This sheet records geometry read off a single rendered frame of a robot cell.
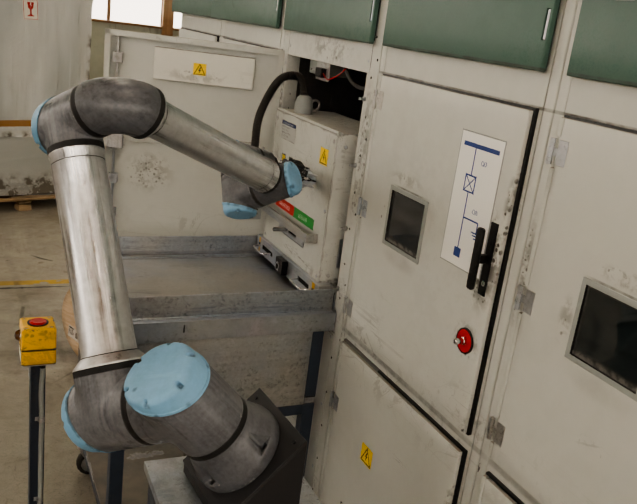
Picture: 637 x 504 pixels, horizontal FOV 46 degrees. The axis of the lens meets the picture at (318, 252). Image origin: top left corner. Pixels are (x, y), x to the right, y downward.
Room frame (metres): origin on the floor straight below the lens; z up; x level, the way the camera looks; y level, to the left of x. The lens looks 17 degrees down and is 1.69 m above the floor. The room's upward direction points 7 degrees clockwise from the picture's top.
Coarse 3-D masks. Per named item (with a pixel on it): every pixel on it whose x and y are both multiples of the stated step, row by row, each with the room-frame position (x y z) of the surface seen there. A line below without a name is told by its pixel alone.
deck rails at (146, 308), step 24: (120, 240) 2.41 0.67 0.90; (144, 240) 2.45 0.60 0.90; (168, 240) 2.49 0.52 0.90; (192, 240) 2.53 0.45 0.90; (216, 240) 2.57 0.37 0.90; (240, 240) 2.61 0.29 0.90; (144, 312) 1.90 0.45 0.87; (168, 312) 1.93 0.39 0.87; (192, 312) 1.96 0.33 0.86; (216, 312) 2.00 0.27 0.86; (240, 312) 2.03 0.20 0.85; (264, 312) 2.06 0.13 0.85; (288, 312) 2.09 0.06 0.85
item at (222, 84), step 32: (128, 32) 2.65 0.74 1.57; (128, 64) 2.67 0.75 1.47; (160, 64) 2.66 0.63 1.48; (192, 64) 2.67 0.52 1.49; (224, 64) 2.68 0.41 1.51; (256, 64) 2.73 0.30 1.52; (192, 96) 2.70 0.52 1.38; (224, 96) 2.71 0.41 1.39; (256, 96) 2.73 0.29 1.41; (224, 128) 2.71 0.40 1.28; (128, 160) 2.68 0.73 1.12; (160, 160) 2.69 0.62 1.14; (192, 160) 2.70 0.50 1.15; (128, 192) 2.68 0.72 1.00; (160, 192) 2.69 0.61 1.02; (192, 192) 2.70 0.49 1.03; (128, 224) 2.68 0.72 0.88; (160, 224) 2.69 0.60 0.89; (192, 224) 2.70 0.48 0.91; (224, 224) 2.72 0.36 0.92; (256, 224) 2.73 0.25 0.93
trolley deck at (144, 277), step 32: (256, 256) 2.60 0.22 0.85; (128, 288) 2.12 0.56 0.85; (160, 288) 2.16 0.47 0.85; (192, 288) 2.19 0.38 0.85; (224, 288) 2.23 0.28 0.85; (256, 288) 2.27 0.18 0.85; (288, 288) 2.31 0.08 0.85; (160, 320) 1.91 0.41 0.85; (192, 320) 1.93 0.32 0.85; (224, 320) 1.97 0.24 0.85; (256, 320) 2.02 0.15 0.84; (288, 320) 2.07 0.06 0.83; (320, 320) 2.11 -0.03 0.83
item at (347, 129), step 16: (288, 112) 2.52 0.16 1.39; (320, 112) 2.64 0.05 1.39; (336, 128) 2.27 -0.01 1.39; (352, 128) 2.32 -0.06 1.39; (352, 144) 2.20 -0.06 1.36; (336, 160) 2.18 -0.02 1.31; (352, 160) 2.20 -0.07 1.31; (336, 176) 2.18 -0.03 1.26; (336, 192) 2.18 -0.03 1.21; (336, 208) 2.19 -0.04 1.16; (336, 224) 2.19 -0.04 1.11; (336, 240) 2.19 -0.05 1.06; (336, 256) 2.20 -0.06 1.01; (320, 272) 2.17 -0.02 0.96; (336, 272) 2.20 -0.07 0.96
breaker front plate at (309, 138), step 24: (288, 120) 2.51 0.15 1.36; (288, 144) 2.49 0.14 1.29; (312, 144) 2.32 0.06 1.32; (336, 144) 2.18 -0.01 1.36; (312, 168) 2.30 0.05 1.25; (312, 192) 2.28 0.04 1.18; (288, 216) 2.43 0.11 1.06; (312, 216) 2.26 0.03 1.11; (288, 240) 2.41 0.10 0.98; (312, 264) 2.23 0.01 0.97
